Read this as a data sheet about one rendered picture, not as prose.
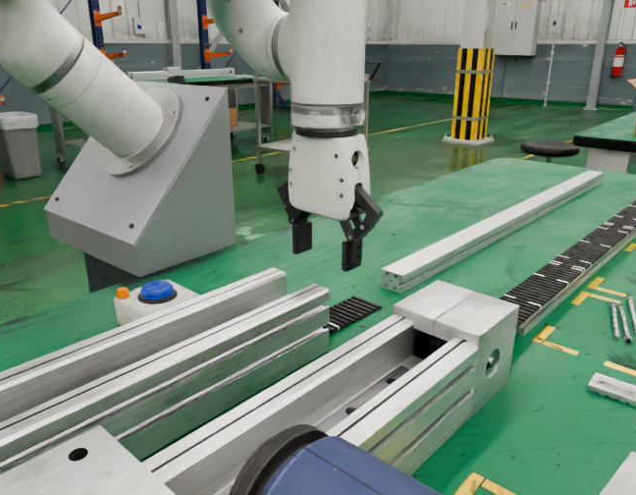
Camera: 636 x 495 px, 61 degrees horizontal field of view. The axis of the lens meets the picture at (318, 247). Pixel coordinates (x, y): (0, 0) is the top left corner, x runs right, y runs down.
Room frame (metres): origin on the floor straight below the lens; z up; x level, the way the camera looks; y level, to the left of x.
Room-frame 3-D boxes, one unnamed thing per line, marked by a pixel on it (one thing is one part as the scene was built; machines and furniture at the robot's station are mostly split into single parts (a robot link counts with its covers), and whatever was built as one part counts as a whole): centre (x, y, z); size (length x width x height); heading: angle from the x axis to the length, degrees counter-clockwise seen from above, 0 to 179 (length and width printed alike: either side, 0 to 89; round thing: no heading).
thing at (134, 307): (0.61, 0.19, 0.81); 0.10 x 0.08 x 0.06; 47
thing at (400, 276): (1.12, -0.44, 0.79); 0.96 x 0.04 x 0.03; 137
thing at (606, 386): (0.50, -0.32, 0.78); 0.05 x 0.03 x 0.01; 51
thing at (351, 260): (0.62, -0.05, 0.91); 0.03 x 0.03 x 0.07; 47
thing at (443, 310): (0.53, -0.14, 0.83); 0.12 x 0.09 x 0.10; 47
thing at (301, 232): (0.69, 0.03, 0.91); 0.03 x 0.03 x 0.07; 47
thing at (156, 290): (0.62, 0.20, 0.84); 0.04 x 0.04 x 0.02
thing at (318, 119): (0.65, -0.01, 1.06); 0.09 x 0.08 x 0.03; 47
